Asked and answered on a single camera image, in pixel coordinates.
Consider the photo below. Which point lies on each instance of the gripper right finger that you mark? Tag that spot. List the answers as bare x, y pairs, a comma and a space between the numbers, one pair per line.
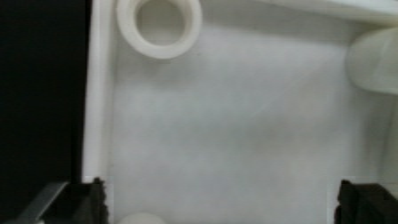
368, 204

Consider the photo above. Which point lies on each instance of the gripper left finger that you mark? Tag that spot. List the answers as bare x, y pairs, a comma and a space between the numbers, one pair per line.
68, 204

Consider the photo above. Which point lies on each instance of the white table leg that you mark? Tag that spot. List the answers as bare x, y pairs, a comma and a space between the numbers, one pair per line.
141, 218

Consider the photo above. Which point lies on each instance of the white square tabletop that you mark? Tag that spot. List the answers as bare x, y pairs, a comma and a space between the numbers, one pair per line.
230, 132

